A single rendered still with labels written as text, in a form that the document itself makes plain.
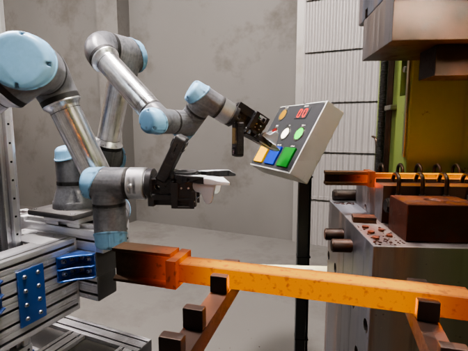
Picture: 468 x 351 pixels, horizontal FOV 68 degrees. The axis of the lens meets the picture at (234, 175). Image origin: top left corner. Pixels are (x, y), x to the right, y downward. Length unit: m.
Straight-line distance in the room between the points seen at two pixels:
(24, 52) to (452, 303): 0.81
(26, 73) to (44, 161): 4.68
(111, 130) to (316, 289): 1.14
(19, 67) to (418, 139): 0.95
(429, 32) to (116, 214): 0.75
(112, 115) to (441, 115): 1.07
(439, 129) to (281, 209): 2.64
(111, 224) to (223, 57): 3.08
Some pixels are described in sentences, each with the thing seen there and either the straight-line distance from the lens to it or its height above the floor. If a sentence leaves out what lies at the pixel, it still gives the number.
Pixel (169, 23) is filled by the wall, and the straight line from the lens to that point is 4.19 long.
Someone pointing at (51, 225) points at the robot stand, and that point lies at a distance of 1.46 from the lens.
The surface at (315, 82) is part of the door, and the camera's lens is 3.39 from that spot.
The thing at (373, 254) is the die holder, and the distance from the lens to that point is 0.63.
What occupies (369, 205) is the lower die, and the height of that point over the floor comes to 0.93.
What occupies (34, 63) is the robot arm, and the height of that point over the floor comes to 1.23.
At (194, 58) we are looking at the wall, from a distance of 3.94.
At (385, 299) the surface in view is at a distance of 0.40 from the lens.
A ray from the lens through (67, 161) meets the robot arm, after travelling 1.37.
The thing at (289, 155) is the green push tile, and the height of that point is 1.02.
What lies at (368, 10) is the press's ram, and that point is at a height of 1.38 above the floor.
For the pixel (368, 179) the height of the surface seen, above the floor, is 1.00.
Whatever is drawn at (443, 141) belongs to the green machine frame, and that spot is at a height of 1.07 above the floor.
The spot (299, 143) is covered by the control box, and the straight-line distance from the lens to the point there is 1.22.
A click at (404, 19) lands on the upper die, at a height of 1.31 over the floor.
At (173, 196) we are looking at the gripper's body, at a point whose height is 0.95.
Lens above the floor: 1.10
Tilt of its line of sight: 7 degrees down
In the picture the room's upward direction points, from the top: straight up
